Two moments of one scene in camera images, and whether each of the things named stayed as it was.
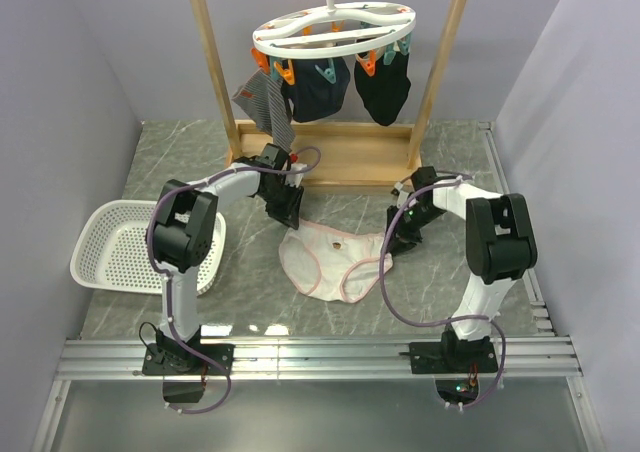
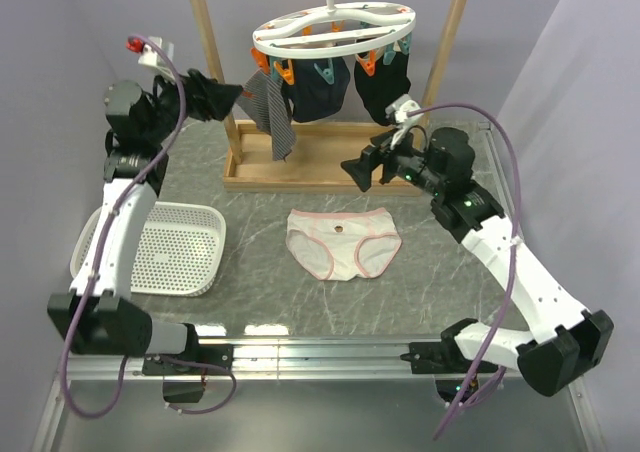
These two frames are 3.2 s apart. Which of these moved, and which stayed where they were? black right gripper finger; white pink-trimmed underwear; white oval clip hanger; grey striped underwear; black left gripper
Moved: black left gripper; black right gripper finger; white pink-trimmed underwear
Stayed: grey striped underwear; white oval clip hanger
